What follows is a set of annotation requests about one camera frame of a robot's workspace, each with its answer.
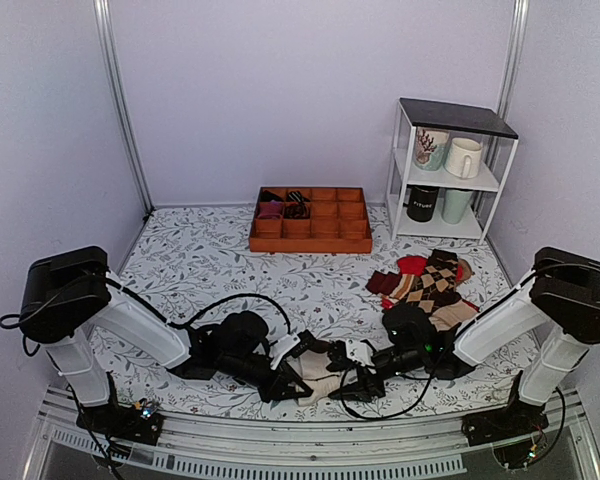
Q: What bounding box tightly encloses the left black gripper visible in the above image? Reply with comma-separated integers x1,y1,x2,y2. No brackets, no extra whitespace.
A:
219,354,310,406

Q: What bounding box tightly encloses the cream and brown sock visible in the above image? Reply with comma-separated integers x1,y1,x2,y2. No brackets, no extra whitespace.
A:
289,341,343,407

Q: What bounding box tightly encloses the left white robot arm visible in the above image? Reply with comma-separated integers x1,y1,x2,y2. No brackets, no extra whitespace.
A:
0,246,313,434

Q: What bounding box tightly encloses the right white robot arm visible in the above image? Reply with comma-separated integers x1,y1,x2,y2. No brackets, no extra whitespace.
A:
329,247,600,436

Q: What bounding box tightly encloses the striped maroon sock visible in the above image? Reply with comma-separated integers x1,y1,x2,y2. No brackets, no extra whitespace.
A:
365,271,419,300

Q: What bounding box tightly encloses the brown argyle sock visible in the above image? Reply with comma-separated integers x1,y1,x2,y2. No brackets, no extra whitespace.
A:
380,249,478,331

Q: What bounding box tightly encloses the red sock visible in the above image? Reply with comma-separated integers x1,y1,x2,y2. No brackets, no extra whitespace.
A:
380,250,461,314

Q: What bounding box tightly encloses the wooden compartment tray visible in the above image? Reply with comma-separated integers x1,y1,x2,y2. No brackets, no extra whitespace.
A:
249,186,373,254

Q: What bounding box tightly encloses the black striped rolled sock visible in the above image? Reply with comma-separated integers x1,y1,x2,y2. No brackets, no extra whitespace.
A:
284,190,310,219

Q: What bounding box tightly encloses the floral tablecloth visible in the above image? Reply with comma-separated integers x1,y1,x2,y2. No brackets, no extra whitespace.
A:
91,206,537,422

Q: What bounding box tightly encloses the magenta rolled sock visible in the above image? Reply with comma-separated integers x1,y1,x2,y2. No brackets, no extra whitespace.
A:
256,201,285,219

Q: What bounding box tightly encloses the black mug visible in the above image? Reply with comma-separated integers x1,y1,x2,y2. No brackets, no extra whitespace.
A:
406,185,439,223

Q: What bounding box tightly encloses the dark rolled sock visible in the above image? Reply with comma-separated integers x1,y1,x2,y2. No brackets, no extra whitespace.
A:
259,190,284,202

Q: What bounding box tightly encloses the pale green cup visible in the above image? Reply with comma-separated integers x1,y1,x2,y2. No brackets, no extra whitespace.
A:
441,189,473,225

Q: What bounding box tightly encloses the white metal shelf rack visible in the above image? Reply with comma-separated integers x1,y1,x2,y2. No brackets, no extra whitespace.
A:
385,98,519,243

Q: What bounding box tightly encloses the floral pattern mug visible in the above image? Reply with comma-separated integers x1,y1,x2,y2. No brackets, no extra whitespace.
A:
414,127,450,171

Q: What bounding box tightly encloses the white ceramic mug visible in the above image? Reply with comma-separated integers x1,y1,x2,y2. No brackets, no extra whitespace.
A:
444,137,483,179

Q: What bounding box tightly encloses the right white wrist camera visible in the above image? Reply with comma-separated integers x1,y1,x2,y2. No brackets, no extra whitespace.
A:
345,340,374,368

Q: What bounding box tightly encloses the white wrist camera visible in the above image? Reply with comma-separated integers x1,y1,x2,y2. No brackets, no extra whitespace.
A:
345,340,374,368
270,330,316,370

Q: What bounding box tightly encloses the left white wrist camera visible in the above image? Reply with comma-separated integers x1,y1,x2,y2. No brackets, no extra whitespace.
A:
270,330,316,370

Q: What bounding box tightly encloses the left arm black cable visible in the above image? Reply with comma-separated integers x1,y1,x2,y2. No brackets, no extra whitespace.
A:
172,292,294,341

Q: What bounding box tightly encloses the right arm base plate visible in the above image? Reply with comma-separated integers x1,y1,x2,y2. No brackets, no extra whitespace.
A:
461,404,549,446

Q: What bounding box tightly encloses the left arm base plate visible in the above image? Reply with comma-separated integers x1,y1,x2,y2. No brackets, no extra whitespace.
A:
76,403,164,446

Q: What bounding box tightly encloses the right aluminium corner post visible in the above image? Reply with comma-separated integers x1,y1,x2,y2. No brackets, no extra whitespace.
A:
497,0,530,119

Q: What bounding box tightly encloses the aluminium corner post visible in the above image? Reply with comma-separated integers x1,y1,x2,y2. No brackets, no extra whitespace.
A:
497,0,530,119
93,0,155,217

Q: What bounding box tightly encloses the left aluminium corner post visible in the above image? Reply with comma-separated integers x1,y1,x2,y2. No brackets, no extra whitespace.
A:
93,0,155,217

